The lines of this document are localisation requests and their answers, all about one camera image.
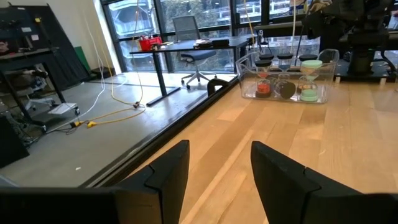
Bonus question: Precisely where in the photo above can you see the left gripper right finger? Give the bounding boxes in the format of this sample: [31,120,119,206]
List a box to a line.
[251,141,398,224]

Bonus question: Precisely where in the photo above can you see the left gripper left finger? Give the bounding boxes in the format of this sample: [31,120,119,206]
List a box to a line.
[0,139,191,224]

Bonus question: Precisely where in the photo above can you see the mint green hourglass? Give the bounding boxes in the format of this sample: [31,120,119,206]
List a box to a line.
[298,59,324,103]

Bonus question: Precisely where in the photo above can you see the red sand hourglass black caps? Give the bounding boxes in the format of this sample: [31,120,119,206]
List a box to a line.
[254,59,273,100]

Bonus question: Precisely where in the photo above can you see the orange sand hourglass black caps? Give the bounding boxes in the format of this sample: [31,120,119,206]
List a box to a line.
[298,54,319,63]

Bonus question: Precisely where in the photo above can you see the blue sand hourglass black caps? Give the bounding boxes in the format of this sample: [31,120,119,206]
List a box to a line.
[276,53,295,94]

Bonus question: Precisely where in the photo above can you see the grey office chair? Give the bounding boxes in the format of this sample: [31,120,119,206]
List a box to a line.
[172,15,219,90]

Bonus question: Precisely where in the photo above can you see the black office desk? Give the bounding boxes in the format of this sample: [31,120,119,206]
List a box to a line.
[129,35,259,108]

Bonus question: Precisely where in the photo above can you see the small clear plastic bin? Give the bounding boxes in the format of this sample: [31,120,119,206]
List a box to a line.
[235,49,340,105]

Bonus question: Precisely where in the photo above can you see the black table clamp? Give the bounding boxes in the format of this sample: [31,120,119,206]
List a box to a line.
[206,78,231,98]

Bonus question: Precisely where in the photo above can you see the black rolling cart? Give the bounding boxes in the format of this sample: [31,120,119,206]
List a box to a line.
[0,2,91,133]

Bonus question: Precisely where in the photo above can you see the red basket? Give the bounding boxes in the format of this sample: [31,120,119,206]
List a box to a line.
[138,35,164,52]

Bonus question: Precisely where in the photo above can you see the black table frame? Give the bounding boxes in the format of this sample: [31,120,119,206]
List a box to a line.
[79,77,241,189]

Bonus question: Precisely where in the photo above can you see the yellow floor cable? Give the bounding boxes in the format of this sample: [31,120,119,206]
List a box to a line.
[70,0,147,129]

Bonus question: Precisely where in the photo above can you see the white cable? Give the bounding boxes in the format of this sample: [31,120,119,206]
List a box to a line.
[46,12,108,133]

